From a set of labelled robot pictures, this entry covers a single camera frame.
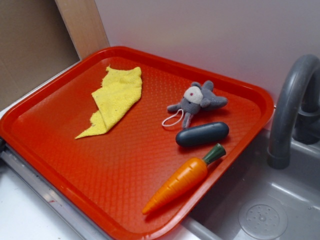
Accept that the gray toy sink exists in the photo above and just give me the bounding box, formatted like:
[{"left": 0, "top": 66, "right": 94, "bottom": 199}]
[{"left": 182, "top": 130, "right": 320, "bottom": 240}]

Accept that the orange toy carrot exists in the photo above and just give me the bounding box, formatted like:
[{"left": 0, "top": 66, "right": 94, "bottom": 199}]
[{"left": 142, "top": 143, "right": 226, "bottom": 215}]

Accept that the wooden board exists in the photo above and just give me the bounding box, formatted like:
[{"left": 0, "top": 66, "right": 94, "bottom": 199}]
[{"left": 55, "top": 0, "right": 110, "bottom": 60}]

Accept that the metal rail strip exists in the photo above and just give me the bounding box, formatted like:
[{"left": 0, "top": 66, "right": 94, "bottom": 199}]
[{"left": 0, "top": 140, "right": 109, "bottom": 240}]

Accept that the gray plush animal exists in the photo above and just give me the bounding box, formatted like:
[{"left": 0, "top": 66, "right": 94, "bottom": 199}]
[{"left": 161, "top": 80, "right": 228, "bottom": 130}]

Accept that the dark gray capsule object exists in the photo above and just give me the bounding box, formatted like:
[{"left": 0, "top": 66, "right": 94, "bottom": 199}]
[{"left": 175, "top": 122, "right": 230, "bottom": 147}]

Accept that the yellow cloth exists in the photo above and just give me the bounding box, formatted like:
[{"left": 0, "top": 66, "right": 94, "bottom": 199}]
[{"left": 75, "top": 66, "right": 143, "bottom": 139}]

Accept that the red plastic tray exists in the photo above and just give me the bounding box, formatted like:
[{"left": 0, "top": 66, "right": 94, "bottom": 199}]
[{"left": 0, "top": 46, "right": 274, "bottom": 240}]

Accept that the gray toy faucet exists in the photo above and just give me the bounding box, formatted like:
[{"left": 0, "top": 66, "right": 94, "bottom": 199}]
[{"left": 267, "top": 54, "right": 320, "bottom": 169}]

